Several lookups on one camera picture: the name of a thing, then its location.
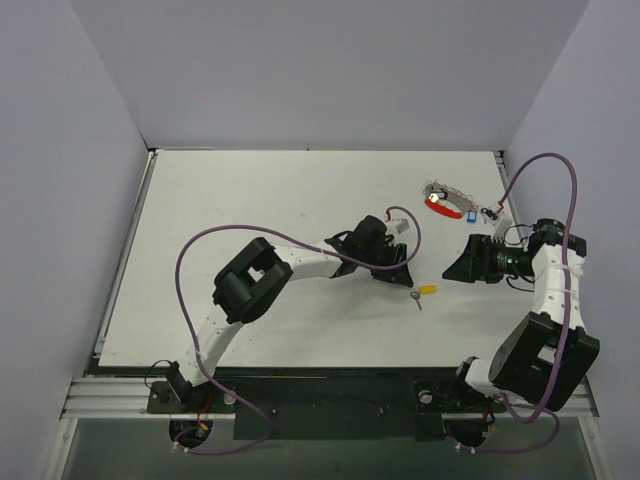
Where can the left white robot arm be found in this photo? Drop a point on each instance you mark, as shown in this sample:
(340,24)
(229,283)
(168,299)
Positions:
(247,287)

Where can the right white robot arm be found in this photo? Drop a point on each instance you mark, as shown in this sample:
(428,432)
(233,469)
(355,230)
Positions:
(549,353)

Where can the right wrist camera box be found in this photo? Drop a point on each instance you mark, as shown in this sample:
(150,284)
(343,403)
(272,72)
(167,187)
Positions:
(498,219)

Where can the aluminium rail frame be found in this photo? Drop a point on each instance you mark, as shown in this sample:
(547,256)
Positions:
(122,392)

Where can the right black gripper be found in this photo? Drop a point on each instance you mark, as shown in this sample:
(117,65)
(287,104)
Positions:
(480,258)

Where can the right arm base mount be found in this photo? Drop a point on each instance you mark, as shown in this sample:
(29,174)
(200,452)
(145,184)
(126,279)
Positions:
(448,409)

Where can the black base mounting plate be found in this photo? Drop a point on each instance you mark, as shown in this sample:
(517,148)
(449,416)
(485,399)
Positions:
(308,403)

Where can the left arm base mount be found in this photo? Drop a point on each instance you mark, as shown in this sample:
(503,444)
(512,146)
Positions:
(171,393)

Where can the red handled metal key organizer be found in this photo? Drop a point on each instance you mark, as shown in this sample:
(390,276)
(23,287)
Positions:
(448,201)

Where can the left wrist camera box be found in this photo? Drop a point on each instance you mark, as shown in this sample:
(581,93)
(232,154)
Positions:
(398,226)

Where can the blue key tag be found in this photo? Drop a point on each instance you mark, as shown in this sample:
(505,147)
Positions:
(470,216)

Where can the yellow tag key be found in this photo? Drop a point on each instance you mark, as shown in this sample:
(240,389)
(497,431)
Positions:
(420,292)

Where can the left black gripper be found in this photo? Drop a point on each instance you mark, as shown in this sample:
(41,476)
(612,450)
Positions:
(392,259)

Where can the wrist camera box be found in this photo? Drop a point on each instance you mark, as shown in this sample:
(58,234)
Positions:
(398,226)
(498,219)

